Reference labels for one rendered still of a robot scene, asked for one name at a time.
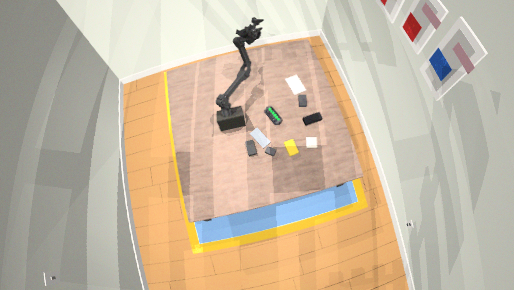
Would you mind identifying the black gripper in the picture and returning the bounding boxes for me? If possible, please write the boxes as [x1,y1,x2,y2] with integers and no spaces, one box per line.
[243,17,264,39]

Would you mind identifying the yellow block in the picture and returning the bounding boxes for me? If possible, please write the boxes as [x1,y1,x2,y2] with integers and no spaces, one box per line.
[284,139,298,157]

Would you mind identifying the white flat sheet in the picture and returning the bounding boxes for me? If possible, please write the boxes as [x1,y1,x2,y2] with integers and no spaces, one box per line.
[285,75,306,95]

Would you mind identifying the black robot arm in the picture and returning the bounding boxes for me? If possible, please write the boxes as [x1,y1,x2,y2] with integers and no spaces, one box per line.
[215,29,262,117]

